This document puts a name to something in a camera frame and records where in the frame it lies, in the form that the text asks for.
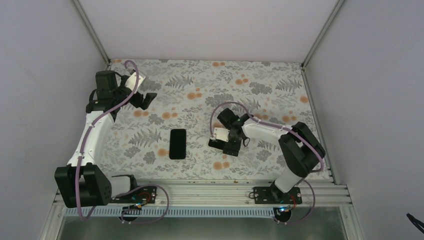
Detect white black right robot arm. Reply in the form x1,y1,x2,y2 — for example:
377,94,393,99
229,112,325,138
208,108,326,204

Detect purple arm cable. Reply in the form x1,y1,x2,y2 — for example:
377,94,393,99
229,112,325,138
209,101,327,226
74,60,170,225

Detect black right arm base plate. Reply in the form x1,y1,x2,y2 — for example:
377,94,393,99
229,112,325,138
248,186,303,205

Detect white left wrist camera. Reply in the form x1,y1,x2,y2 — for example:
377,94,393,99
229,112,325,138
124,71,147,91

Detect left aluminium corner post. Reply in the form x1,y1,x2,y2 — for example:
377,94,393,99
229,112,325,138
71,0,111,68

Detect right aluminium corner post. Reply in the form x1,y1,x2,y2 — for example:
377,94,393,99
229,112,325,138
301,0,345,70

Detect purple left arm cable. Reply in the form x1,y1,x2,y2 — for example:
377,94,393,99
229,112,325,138
74,60,170,225

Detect black phone on mat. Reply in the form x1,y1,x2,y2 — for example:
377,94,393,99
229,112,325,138
169,128,187,160

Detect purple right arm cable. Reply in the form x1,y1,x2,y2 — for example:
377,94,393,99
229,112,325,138
209,101,327,226

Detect grey slotted cable duct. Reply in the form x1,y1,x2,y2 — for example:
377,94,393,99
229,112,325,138
64,206,277,219

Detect black object at edge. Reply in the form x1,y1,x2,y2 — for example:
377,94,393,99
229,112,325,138
406,213,424,234

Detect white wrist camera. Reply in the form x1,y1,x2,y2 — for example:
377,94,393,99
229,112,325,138
210,127,230,142
124,71,147,91

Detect aluminium front rail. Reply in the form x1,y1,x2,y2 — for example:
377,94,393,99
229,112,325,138
53,179,353,208

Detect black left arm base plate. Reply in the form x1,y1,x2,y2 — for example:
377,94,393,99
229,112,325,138
111,186,157,204

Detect aluminium corner post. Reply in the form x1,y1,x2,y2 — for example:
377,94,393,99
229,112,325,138
301,0,345,70
71,0,111,68

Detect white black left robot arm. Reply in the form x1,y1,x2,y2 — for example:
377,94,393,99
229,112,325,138
54,70,156,208

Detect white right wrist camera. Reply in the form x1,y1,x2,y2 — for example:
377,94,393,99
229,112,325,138
210,127,230,142

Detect floral patterned table mat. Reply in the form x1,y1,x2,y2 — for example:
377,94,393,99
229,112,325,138
100,59,317,180

